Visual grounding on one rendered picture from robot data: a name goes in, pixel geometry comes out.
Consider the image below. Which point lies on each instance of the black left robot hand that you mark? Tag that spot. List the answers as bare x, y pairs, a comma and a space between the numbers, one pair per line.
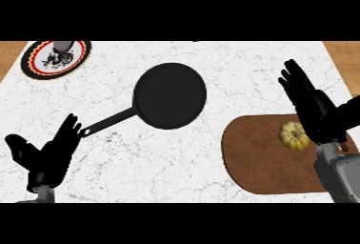
52, 155

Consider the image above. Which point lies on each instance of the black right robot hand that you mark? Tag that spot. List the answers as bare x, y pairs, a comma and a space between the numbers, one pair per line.
313, 108

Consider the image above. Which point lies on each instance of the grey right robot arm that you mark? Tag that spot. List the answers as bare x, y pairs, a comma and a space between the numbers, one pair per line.
338, 173

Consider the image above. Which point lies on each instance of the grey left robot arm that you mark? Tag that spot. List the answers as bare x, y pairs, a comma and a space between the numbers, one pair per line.
43, 195

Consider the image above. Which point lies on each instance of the yellow squash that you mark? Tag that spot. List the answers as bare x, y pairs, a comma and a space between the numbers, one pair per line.
294, 136

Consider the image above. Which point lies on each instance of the brown wooden cutting board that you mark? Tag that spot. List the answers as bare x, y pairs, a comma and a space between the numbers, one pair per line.
267, 155

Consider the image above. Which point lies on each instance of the black frying pan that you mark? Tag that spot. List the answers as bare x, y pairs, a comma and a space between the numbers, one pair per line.
170, 95

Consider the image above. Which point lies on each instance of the round patterned plate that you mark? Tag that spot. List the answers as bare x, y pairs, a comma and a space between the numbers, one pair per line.
55, 59

